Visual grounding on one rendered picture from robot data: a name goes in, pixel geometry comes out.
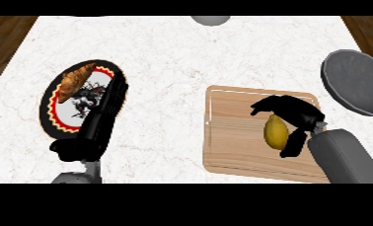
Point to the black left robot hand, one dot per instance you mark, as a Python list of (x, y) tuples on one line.
[(99, 123)]

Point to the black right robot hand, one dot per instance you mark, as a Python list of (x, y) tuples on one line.
[(298, 111)]

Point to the yellow lemon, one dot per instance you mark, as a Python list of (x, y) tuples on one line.
[(276, 133)]

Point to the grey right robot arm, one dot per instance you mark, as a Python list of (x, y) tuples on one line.
[(339, 156)]

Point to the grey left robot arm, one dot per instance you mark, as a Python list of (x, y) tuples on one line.
[(81, 172)]

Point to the dark grey pan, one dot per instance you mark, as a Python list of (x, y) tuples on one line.
[(350, 82)]

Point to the pale wooden cutting board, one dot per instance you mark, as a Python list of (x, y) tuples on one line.
[(238, 134)]

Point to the black patterned plate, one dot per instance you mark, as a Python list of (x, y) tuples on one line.
[(65, 111)]

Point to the brown croissant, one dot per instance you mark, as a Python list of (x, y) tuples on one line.
[(74, 82)]

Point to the grey round object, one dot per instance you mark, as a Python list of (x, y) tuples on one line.
[(211, 20)]

